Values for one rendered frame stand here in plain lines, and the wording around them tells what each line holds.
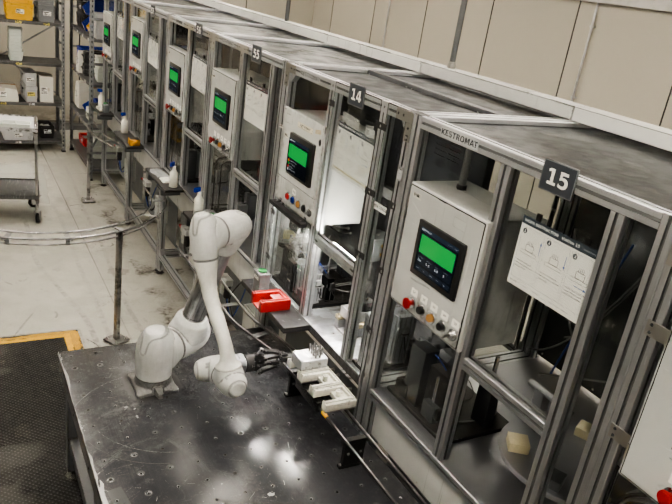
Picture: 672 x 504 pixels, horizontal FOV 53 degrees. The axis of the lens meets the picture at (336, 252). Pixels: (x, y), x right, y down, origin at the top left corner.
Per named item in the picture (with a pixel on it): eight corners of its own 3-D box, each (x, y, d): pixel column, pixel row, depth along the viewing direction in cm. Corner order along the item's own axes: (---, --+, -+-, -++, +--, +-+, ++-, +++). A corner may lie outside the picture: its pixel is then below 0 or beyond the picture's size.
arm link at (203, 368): (225, 373, 289) (237, 384, 278) (190, 378, 282) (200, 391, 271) (226, 349, 287) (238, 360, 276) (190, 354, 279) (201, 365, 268)
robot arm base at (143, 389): (139, 404, 283) (139, 393, 281) (127, 376, 300) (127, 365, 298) (182, 397, 292) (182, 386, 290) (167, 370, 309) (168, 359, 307)
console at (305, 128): (270, 196, 343) (280, 105, 326) (320, 195, 357) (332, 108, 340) (306, 226, 310) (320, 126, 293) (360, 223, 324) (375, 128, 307)
